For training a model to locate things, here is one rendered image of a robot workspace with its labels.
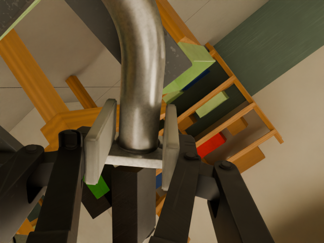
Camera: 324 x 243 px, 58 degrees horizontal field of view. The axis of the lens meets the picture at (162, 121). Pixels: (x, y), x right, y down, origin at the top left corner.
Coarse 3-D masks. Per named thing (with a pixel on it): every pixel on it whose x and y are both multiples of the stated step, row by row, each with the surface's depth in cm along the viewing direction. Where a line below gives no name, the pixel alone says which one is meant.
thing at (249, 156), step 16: (208, 48) 525; (224, 64) 519; (176, 96) 602; (208, 96) 531; (224, 96) 530; (192, 112) 551; (208, 112) 584; (240, 112) 516; (256, 112) 511; (224, 128) 533; (240, 128) 530; (272, 128) 506; (208, 144) 551; (256, 144) 513; (240, 160) 536; (256, 160) 529; (160, 176) 590
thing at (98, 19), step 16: (0, 0) 22; (16, 0) 22; (32, 0) 22; (80, 0) 22; (96, 0) 22; (0, 16) 22; (16, 16) 23; (80, 16) 22; (96, 16) 22; (0, 32) 23; (96, 32) 23; (112, 32) 23; (112, 48) 23; (176, 48) 23; (176, 64) 24
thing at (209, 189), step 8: (184, 136) 19; (184, 144) 18; (192, 144) 18; (200, 168) 16; (208, 168) 16; (200, 176) 15; (208, 176) 15; (200, 184) 15; (208, 184) 15; (216, 184) 15; (200, 192) 15; (208, 192) 15; (216, 192) 15; (216, 200) 15
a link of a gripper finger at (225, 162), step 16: (224, 176) 14; (240, 176) 14; (224, 192) 13; (240, 192) 13; (208, 208) 16; (224, 208) 13; (240, 208) 12; (256, 208) 12; (224, 224) 13; (240, 224) 11; (256, 224) 11; (224, 240) 12; (240, 240) 11; (256, 240) 10; (272, 240) 11
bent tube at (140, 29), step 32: (128, 0) 17; (128, 32) 18; (160, 32) 19; (128, 64) 19; (160, 64) 19; (128, 96) 20; (160, 96) 20; (128, 128) 21; (128, 160) 21; (160, 160) 21
